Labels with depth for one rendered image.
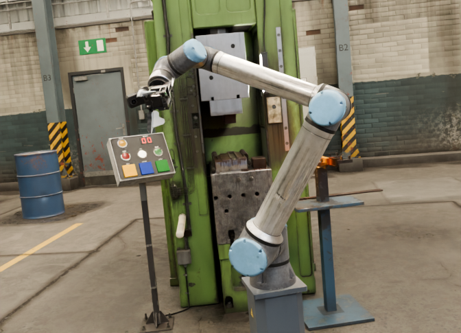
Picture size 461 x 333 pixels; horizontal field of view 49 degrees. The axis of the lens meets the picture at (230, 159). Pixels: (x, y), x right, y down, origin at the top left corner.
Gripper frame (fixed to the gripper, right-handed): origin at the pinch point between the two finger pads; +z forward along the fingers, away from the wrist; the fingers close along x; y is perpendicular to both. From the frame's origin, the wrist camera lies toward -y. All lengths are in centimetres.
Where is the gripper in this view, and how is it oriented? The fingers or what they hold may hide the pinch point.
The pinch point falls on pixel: (142, 116)
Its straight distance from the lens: 176.1
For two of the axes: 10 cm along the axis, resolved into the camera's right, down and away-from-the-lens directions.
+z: -0.8, 6.0, -8.0
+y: 9.8, -0.9, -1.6
